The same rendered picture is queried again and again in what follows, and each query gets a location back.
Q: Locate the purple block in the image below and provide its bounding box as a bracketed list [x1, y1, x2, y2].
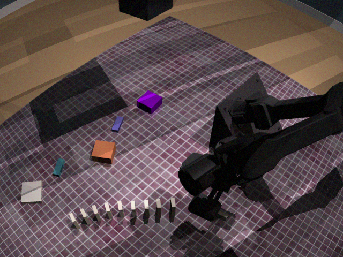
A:
[137, 90, 162, 114]

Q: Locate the blue rectangular block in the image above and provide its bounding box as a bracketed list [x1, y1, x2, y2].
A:
[111, 116, 124, 133]

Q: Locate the orange block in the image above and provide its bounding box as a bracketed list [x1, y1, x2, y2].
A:
[91, 140, 116, 164]

